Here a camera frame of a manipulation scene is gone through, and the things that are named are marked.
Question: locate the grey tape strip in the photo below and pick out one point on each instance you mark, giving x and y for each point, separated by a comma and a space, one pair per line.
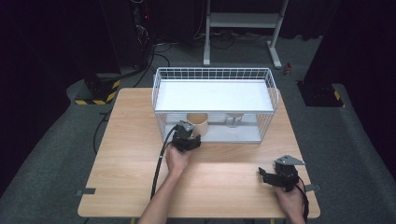
87, 191
312, 188

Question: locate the dark equipment rack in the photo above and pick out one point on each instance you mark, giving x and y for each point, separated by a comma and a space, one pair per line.
141, 28

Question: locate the black yellow striped stand base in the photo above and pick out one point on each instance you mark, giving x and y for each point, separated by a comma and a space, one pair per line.
99, 90
322, 93

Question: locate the person's right hand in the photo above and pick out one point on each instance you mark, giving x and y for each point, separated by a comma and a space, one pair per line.
289, 202

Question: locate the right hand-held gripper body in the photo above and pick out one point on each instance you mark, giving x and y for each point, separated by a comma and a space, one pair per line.
286, 175

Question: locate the person's left hand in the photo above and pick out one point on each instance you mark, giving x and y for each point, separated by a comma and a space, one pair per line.
177, 161

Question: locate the white metal stand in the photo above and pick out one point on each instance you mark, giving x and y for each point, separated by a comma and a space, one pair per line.
243, 21

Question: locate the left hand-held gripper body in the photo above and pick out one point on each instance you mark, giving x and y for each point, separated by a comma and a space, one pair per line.
183, 138

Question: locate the cream ceramic mug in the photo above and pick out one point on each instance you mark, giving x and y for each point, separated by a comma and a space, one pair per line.
199, 123

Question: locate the small red object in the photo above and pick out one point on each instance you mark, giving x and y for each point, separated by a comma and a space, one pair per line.
288, 69

